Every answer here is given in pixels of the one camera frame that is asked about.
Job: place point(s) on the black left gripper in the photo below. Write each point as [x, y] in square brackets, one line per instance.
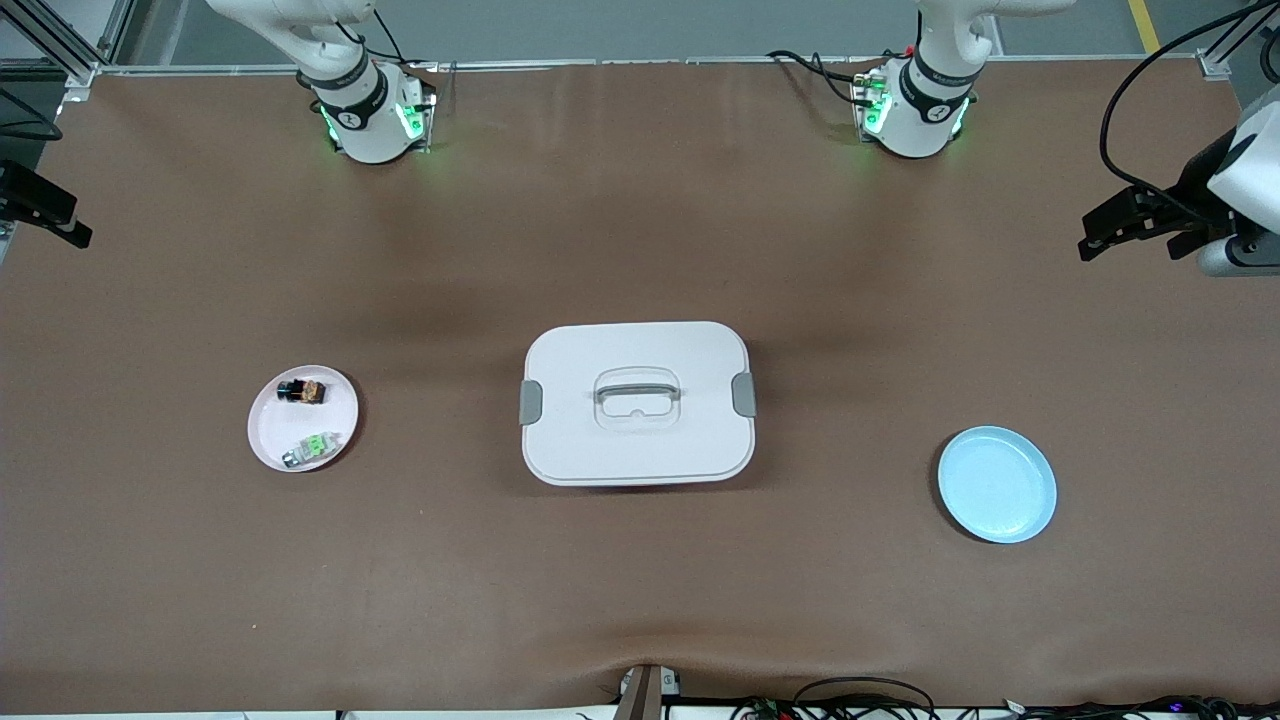
[1192, 183]

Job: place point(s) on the orange black switch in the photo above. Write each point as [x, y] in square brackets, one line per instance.
[304, 391]

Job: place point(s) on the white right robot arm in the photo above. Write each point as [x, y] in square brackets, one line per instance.
[365, 120]

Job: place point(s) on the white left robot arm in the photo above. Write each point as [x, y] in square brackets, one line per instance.
[925, 110]

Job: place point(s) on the white lidded box grey clips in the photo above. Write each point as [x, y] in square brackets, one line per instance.
[640, 440]

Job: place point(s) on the light blue round plate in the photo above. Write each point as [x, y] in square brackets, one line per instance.
[997, 485]

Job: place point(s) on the pink round plate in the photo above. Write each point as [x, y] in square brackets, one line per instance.
[300, 420]

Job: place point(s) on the brown table mat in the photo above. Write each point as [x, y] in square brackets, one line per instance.
[640, 580]

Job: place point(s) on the aluminium frame profile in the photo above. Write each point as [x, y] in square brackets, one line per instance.
[75, 65]
[1215, 65]

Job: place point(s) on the green switch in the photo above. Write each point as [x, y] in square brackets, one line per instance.
[312, 449]

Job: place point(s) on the brown post with bracket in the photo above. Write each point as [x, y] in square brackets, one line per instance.
[640, 695]

